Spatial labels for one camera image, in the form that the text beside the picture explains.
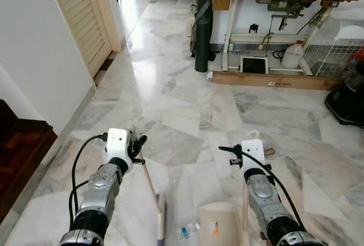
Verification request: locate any wooden handled broom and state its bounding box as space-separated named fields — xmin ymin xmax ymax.
xmin=127 ymin=125 xmax=167 ymax=244

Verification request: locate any black floor fan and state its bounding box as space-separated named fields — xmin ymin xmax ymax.
xmin=325 ymin=48 xmax=364 ymax=129

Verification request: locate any long wooden plank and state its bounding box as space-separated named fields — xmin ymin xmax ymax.
xmin=207 ymin=70 xmax=343 ymax=92

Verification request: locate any clear plastic bottle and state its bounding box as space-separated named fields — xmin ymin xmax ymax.
xmin=179 ymin=223 xmax=201 ymax=241

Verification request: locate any dark wooden stair step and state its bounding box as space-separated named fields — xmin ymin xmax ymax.
xmin=0 ymin=99 xmax=58 ymax=222

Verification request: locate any white plastic jug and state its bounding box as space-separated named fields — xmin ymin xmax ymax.
xmin=280 ymin=40 xmax=307 ymax=69

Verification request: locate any black rolled mat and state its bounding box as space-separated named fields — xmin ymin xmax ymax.
xmin=194 ymin=0 xmax=214 ymax=73

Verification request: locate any beige louvered door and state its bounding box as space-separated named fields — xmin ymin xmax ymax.
xmin=46 ymin=0 xmax=123 ymax=77

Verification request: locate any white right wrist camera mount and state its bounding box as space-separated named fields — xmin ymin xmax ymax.
xmin=241 ymin=138 xmax=266 ymax=173

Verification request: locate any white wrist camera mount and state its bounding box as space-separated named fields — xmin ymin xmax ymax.
xmin=106 ymin=128 xmax=133 ymax=170
xmin=241 ymin=138 xmax=266 ymax=173

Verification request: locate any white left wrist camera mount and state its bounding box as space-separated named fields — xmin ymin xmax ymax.
xmin=106 ymin=128 xmax=133 ymax=170

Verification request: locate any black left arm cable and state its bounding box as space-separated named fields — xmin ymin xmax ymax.
xmin=68 ymin=133 xmax=109 ymax=227

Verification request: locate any white wire cage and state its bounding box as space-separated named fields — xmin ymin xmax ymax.
xmin=306 ymin=8 xmax=364 ymax=78

